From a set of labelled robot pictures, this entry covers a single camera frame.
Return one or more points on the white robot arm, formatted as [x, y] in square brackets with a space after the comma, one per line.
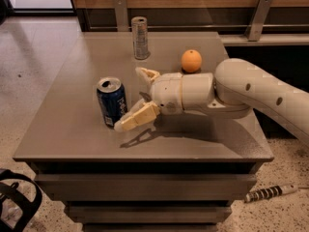
[235, 87]

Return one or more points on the grey drawer cabinet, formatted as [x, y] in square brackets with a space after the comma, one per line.
[179, 174]

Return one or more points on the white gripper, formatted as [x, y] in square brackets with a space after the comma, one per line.
[166, 93]

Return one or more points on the white power strip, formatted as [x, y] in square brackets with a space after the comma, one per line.
[268, 193]

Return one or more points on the orange fruit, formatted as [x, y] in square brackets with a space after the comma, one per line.
[191, 61]

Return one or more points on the right metal bracket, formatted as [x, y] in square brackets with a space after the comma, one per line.
[255, 28]

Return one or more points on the blue pepsi can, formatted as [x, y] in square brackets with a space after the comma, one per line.
[112, 99]

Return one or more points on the metal bracket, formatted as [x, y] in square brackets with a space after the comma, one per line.
[255, 28]
[120, 9]

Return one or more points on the black strap object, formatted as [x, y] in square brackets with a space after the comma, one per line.
[16, 210]

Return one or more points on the tall silver can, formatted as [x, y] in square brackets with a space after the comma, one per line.
[139, 28]

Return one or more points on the left metal bracket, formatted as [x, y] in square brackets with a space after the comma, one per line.
[120, 9]

